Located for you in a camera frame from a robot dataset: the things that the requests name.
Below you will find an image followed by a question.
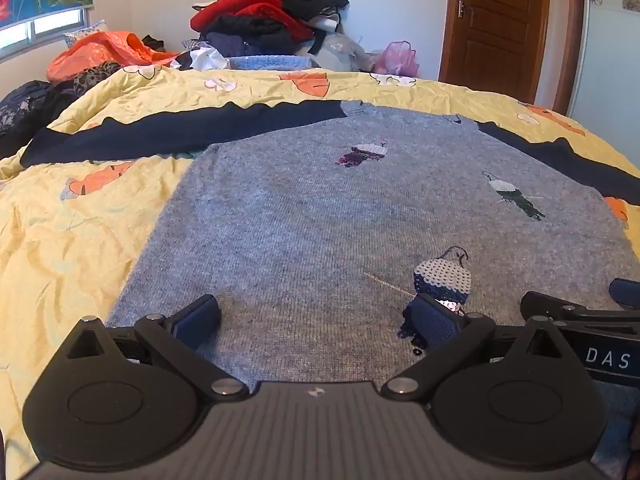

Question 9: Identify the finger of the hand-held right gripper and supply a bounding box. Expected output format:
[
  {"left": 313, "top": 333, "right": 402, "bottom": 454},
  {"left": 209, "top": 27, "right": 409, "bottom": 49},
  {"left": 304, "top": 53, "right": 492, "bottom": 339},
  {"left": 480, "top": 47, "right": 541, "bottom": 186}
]
[
  {"left": 520, "top": 291, "right": 640, "bottom": 332},
  {"left": 609, "top": 279, "right": 640, "bottom": 307}
]

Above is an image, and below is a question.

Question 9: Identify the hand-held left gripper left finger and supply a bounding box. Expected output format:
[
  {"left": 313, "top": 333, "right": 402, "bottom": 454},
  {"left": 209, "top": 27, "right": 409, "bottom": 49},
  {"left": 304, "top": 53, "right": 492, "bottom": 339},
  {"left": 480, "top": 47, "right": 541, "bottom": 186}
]
[{"left": 66, "top": 293, "right": 251, "bottom": 404}]

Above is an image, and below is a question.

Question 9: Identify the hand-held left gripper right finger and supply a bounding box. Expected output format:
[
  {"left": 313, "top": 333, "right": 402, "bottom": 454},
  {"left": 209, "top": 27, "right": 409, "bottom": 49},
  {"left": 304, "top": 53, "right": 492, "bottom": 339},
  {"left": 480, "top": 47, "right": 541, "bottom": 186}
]
[{"left": 380, "top": 292, "right": 571, "bottom": 404}]

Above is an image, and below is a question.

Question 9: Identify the grey sweater with navy sleeves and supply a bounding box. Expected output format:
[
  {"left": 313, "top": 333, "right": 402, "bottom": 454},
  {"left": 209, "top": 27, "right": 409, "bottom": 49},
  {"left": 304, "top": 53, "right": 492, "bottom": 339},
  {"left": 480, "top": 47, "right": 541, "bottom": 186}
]
[{"left": 20, "top": 99, "right": 640, "bottom": 396}]

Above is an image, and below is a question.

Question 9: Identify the yellow carrot print blanket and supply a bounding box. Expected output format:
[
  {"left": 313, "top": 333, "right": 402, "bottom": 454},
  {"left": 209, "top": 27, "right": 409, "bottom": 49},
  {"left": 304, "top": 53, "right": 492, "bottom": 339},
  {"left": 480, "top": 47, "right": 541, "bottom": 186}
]
[{"left": 0, "top": 62, "right": 640, "bottom": 480}]

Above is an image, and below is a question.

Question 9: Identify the white crumpled cloth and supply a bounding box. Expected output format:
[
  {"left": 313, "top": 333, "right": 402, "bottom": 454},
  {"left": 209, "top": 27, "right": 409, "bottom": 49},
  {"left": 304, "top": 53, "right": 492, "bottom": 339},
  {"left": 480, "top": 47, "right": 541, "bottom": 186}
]
[{"left": 170, "top": 44, "right": 231, "bottom": 73}]

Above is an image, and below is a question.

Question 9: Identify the light blue knit garment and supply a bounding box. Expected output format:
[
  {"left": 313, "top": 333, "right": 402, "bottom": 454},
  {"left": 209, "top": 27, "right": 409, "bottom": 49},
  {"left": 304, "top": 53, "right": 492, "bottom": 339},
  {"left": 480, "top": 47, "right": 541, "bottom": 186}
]
[{"left": 227, "top": 54, "right": 321, "bottom": 72}]

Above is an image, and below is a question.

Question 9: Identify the leopard print cloth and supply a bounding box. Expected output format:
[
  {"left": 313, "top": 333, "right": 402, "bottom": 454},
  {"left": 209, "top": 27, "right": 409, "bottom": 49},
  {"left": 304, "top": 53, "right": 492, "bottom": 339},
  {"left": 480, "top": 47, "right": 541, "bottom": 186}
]
[{"left": 50, "top": 61, "right": 125, "bottom": 97}]

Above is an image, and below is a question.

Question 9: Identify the pink plastic bag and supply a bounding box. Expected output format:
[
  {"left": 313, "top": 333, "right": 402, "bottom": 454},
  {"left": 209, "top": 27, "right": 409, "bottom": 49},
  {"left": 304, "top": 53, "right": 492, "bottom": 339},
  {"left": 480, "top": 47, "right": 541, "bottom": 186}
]
[{"left": 372, "top": 41, "right": 421, "bottom": 78}]

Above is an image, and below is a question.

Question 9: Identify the dark blue patterned cloth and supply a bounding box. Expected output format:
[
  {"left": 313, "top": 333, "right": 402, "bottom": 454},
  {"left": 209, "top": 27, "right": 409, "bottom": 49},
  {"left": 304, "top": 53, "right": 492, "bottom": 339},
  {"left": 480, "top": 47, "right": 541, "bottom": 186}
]
[{"left": 0, "top": 80, "right": 66, "bottom": 160}]

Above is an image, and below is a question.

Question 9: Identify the navy garment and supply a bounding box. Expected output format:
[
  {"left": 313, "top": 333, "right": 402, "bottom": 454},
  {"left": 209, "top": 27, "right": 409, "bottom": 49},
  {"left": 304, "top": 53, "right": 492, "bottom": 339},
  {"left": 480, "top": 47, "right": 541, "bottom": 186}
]
[{"left": 200, "top": 15, "right": 313, "bottom": 58}]

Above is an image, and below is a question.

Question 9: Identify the orange cloth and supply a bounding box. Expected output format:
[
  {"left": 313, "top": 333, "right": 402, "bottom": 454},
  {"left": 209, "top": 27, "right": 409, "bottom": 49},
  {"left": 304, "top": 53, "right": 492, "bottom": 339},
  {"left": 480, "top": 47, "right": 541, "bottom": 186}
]
[{"left": 46, "top": 30, "right": 181, "bottom": 83}]

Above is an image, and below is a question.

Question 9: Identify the clear plastic bag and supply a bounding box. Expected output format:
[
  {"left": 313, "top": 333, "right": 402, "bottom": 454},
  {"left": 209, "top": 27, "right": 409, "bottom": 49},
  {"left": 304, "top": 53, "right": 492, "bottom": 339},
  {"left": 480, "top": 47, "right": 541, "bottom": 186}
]
[{"left": 317, "top": 32, "right": 376, "bottom": 73}]

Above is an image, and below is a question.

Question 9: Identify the brown wooden door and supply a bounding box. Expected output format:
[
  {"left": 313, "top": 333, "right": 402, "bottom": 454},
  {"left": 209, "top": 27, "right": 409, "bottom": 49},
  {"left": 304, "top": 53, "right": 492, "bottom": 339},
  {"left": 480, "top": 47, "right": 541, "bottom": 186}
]
[{"left": 439, "top": 0, "right": 552, "bottom": 107}]

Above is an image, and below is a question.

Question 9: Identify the floral pillow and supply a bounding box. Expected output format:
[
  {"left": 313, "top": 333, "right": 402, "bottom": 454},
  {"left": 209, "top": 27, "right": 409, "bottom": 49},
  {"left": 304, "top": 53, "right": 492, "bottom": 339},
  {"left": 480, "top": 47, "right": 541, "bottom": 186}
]
[{"left": 63, "top": 19, "right": 109, "bottom": 47}]

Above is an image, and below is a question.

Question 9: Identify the red knit garment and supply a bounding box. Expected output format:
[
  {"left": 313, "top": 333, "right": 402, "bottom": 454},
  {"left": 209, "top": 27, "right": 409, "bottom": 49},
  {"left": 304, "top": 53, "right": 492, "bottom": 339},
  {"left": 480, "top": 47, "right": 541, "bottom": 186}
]
[{"left": 189, "top": 0, "right": 315, "bottom": 45}]

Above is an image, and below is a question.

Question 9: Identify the window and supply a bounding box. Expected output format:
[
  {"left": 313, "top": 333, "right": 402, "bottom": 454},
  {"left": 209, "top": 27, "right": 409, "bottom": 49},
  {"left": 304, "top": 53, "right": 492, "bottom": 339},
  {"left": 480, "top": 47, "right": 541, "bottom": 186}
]
[{"left": 0, "top": 6, "right": 87, "bottom": 64}]

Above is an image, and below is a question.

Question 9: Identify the brown door frame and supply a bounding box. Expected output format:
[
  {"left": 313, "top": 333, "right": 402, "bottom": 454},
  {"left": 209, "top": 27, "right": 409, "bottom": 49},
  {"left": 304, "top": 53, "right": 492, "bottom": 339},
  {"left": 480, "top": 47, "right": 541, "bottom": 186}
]
[{"left": 549, "top": 0, "right": 587, "bottom": 117}]

